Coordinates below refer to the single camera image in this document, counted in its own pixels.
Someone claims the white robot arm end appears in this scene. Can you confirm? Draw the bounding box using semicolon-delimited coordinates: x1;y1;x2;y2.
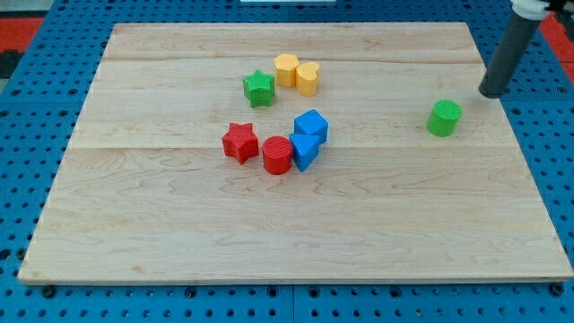
510;0;573;21

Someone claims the yellow heart block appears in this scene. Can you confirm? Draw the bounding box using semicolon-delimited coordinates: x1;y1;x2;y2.
295;62;320;97

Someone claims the yellow hexagon block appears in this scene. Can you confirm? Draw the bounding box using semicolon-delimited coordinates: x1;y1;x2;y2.
274;53;300;87

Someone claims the light wooden board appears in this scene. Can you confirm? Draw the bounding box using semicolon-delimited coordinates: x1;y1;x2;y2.
19;22;573;285

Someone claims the red cylinder block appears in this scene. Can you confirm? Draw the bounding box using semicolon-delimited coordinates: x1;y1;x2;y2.
262;136;292;175

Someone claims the blue triangle block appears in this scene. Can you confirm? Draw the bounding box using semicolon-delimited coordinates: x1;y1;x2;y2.
289;134;320;172

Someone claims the blue cube block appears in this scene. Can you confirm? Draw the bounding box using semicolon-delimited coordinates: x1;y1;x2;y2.
293;109;329;144

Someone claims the red star block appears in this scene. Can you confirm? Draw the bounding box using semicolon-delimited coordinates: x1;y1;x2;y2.
222;122;259;165

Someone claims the green star block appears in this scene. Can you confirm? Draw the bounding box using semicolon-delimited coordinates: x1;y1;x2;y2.
242;70;275;108

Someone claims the green cylinder block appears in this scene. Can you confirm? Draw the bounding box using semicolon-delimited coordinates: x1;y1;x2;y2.
426;100;463;137

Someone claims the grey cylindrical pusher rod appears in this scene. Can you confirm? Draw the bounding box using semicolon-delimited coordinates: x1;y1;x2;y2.
478;13;542;99

